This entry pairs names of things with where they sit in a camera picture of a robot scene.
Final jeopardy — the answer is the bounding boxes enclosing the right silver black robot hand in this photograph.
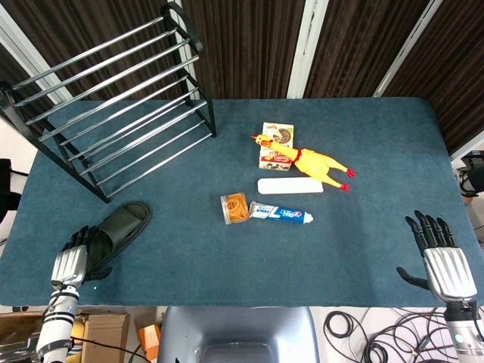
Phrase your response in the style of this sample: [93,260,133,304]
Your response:
[396,210,478,303]

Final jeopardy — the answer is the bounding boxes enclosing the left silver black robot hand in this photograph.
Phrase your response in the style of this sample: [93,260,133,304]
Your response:
[50,225,113,291]

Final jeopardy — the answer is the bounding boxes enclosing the dark green rubber slipper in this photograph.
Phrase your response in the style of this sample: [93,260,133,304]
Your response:
[85,201,151,273]

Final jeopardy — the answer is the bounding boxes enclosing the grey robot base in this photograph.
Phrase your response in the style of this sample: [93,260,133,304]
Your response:
[157,306,321,363]

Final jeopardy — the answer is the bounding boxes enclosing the black metal shoe rack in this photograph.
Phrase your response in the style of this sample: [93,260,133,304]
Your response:
[0,2,219,204]

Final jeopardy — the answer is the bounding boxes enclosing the yellow round object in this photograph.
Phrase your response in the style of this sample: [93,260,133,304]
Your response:
[67,320,86,357]

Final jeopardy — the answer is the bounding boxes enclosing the brown cardboard box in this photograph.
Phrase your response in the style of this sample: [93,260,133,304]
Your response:
[81,312,132,363]

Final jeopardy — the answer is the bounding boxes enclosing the black chair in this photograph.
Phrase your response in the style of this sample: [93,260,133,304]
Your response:
[0,158,27,224]

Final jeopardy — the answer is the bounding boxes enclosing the orange block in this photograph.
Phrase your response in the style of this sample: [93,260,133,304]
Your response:
[138,324,162,360]

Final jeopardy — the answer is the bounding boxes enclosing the black device on floor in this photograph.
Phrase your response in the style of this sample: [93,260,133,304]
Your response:
[455,150,484,200]

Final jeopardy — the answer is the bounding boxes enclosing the yellow rubber chicken toy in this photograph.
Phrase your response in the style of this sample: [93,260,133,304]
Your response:
[252,132,356,193]

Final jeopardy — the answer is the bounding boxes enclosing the clear jar of rubber bands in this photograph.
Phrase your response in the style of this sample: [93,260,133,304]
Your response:
[220,192,251,226]

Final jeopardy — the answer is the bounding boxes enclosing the blue white toothpaste tube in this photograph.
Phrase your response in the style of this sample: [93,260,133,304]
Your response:
[248,201,315,225]

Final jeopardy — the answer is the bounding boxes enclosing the white oblong plastic case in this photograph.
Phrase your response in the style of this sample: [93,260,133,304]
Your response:
[257,177,324,196]

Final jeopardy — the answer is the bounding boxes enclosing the blue carpet table cover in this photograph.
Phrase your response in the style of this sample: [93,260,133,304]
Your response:
[0,97,484,308]

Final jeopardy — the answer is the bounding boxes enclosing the cookie snack box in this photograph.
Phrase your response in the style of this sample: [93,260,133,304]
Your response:
[258,121,296,171]

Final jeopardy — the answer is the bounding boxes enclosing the black cable tangle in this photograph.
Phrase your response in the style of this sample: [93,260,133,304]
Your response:
[358,308,477,363]

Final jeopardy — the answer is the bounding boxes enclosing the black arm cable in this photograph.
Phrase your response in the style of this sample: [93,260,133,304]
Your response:
[70,335,153,363]

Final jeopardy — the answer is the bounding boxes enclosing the black coiled cable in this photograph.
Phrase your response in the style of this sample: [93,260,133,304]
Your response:
[324,310,360,340]

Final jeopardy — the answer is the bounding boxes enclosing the white partition post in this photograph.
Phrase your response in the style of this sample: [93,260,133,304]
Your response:
[176,22,197,100]
[372,0,443,98]
[0,7,73,101]
[287,0,330,99]

